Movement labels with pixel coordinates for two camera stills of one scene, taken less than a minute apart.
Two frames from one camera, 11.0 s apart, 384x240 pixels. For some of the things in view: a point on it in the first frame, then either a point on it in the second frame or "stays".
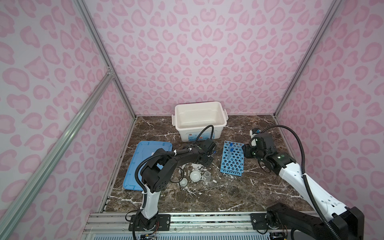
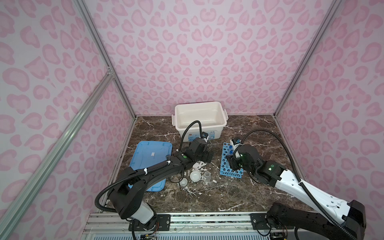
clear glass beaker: (207, 176) stays
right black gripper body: (253, 152) → (236, 163)
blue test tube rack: (232, 159) stays
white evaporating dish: (195, 176) stays
